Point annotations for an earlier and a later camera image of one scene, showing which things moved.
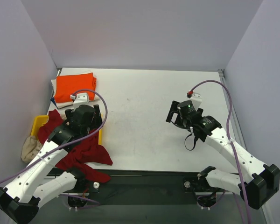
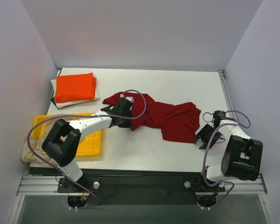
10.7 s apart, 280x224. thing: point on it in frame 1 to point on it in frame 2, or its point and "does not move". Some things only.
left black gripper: [98, 112] to [125, 112]
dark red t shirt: [90, 151] to [178, 122]
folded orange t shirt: [66, 86] does not move
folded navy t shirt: [52, 100] does not move
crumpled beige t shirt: [31, 148] does not move
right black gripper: [173, 112] to [206, 133]
